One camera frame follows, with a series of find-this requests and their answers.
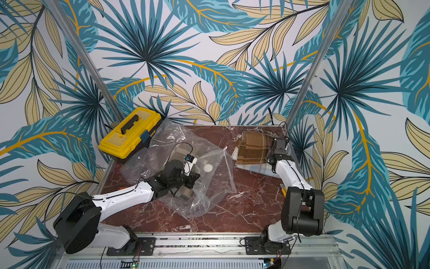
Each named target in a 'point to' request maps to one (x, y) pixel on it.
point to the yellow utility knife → (284, 191)
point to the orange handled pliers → (121, 188)
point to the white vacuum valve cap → (208, 167)
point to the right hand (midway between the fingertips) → (278, 155)
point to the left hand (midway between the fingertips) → (199, 177)
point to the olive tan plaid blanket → (186, 193)
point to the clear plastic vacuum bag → (169, 142)
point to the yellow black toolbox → (131, 135)
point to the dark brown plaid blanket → (253, 145)
